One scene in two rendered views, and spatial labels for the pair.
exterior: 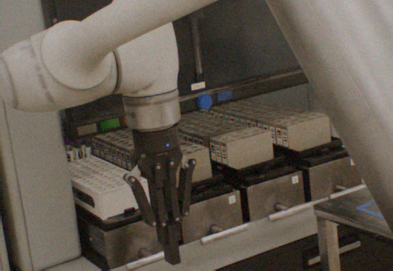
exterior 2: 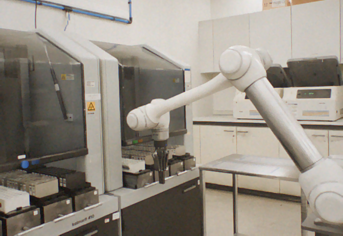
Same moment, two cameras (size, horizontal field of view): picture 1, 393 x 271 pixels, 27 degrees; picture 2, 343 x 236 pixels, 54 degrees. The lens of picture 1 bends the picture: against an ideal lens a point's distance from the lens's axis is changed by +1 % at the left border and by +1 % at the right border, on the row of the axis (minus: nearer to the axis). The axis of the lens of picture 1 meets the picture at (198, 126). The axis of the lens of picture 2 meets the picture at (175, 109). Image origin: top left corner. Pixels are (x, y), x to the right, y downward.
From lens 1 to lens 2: 0.83 m
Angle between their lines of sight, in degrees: 27
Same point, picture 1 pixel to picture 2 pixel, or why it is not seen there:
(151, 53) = (166, 115)
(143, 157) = (158, 148)
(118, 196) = (138, 165)
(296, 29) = (259, 98)
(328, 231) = (203, 174)
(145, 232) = (146, 177)
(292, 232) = (179, 181)
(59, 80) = (150, 120)
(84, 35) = (162, 106)
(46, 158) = (117, 152)
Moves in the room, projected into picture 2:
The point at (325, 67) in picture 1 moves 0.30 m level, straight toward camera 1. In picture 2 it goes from (267, 105) to (321, 109)
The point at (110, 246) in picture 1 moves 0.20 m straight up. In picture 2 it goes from (138, 181) to (136, 144)
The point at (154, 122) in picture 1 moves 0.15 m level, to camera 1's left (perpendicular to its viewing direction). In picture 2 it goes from (164, 137) to (136, 139)
